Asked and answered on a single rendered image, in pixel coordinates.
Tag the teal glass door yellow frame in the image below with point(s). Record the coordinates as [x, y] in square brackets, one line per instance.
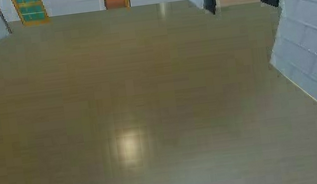
[30, 9]

